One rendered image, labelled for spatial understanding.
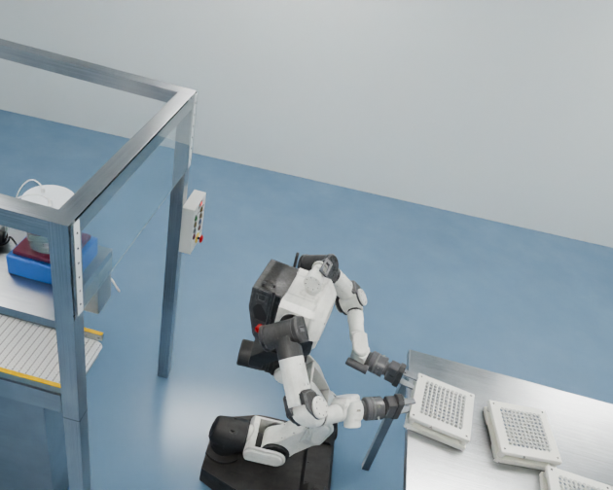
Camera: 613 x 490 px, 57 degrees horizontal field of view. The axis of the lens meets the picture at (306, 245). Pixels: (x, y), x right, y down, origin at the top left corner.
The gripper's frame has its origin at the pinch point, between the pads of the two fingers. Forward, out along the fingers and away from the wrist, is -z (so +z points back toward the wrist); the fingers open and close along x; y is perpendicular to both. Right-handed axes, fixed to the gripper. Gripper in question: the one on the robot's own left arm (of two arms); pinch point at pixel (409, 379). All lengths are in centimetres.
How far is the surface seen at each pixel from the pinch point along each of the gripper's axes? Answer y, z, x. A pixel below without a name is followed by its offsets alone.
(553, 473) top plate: 10, -62, 0
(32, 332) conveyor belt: 67, 135, 3
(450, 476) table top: 28.1, -27.9, 6.9
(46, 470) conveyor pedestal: 81, 118, 65
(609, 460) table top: -18, -85, 7
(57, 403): 82, 107, 9
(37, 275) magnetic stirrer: 77, 117, -44
